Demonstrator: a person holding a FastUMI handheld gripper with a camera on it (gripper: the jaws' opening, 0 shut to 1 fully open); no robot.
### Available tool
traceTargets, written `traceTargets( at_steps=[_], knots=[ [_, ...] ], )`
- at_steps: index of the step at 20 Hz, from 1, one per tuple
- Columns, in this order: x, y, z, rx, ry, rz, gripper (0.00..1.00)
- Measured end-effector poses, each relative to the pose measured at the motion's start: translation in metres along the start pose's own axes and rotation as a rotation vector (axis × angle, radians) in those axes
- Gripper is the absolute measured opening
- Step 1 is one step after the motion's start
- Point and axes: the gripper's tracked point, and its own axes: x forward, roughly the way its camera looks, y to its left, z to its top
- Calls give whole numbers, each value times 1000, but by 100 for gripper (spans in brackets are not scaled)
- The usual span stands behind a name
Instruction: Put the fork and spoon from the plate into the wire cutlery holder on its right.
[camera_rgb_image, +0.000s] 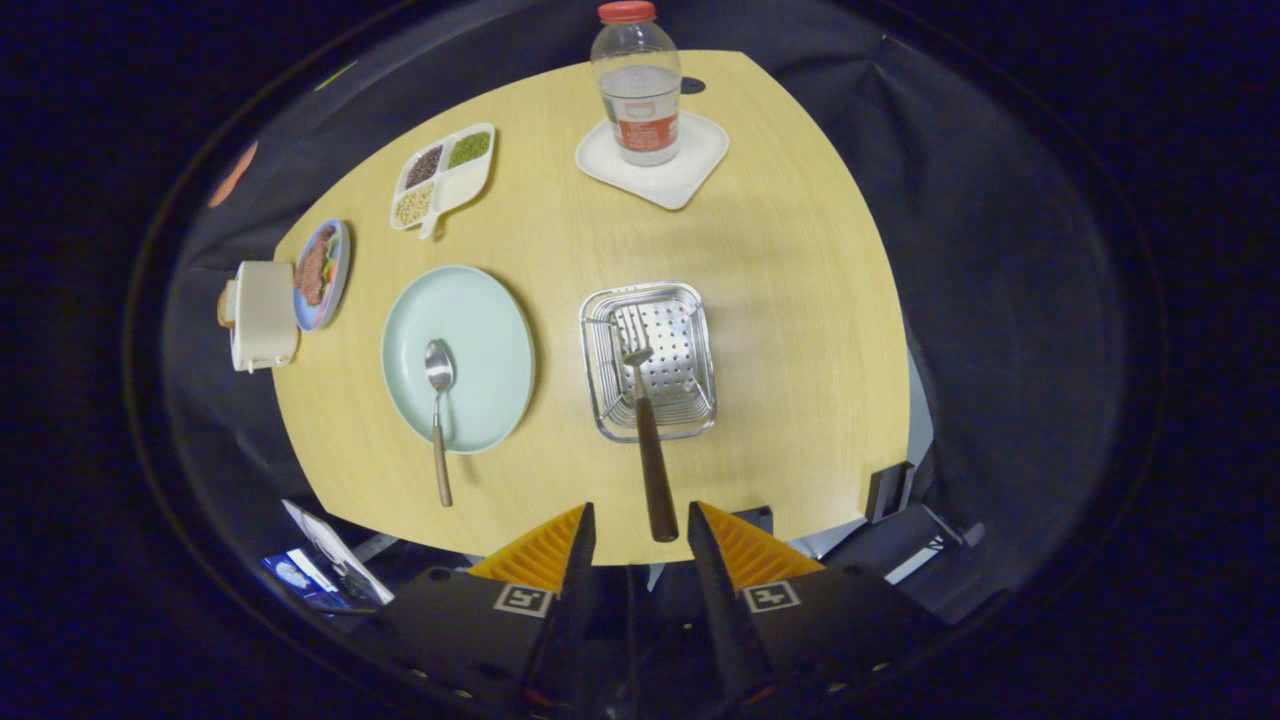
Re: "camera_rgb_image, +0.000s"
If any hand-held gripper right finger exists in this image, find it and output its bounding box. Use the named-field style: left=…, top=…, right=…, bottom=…
left=687, top=500, right=946, bottom=706

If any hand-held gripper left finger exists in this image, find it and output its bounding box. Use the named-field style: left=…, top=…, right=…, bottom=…
left=350, top=502, right=598, bottom=716

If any wooden handled metal fork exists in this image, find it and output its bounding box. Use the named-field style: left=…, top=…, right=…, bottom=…
left=612, top=305, right=681, bottom=544

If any wooden handled metal spoon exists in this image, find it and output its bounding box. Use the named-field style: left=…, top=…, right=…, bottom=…
left=424, top=338, right=457, bottom=508

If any white paper sheet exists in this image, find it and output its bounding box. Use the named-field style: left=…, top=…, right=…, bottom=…
left=282, top=499, right=396, bottom=608

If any perforated metal basket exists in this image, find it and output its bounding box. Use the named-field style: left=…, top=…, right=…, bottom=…
left=579, top=281, right=718, bottom=444

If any pale green plate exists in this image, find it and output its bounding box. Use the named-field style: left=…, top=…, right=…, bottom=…
left=381, top=264, right=537, bottom=456

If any blue lit screen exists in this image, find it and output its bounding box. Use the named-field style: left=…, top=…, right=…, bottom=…
left=262, top=548, right=351, bottom=611

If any small blue plate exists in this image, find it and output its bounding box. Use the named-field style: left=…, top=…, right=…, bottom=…
left=292, top=219, right=352, bottom=333

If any brown meat slice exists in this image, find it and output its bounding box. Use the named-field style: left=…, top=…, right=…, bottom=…
left=296, top=226, right=337, bottom=306

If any cream toaster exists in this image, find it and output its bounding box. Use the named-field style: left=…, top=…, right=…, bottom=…
left=228, top=261, right=300, bottom=374

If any white square coaster tray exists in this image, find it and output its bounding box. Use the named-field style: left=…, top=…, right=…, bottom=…
left=575, top=110, right=730, bottom=211

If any white divided dish with grains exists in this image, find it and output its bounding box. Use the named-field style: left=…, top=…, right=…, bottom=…
left=389, top=123, right=497, bottom=241

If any clear bottle with red cap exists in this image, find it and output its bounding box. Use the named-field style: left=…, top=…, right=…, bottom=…
left=590, top=0, right=684, bottom=167

